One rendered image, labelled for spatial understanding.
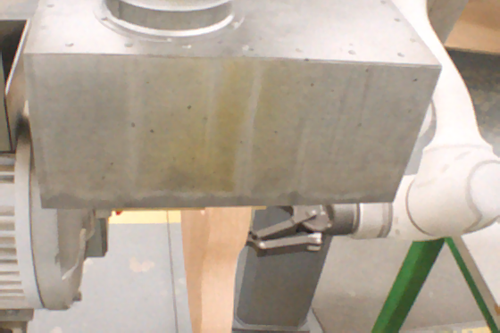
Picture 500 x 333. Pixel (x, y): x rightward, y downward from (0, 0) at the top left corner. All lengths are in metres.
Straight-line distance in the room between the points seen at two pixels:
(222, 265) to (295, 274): 1.12
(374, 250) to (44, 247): 1.99
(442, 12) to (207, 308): 0.83
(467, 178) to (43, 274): 0.52
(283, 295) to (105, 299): 0.63
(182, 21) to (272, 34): 0.07
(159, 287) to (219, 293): 1.40
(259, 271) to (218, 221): 1.22
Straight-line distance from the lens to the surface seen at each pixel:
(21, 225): 0.58
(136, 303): 2.14
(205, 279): 0.78
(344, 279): 2.32
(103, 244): 1.03
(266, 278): 1.88
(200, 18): 0.42
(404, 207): 0.92
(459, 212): 0.80
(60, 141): 0.44
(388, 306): 1.60
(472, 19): 3.66
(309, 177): 0.48
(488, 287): 1.18
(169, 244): 2.32
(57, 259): 0.59
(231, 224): 0.65
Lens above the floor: 1.73
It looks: 38 degrees down
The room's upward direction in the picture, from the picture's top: 9 degrees clockwise
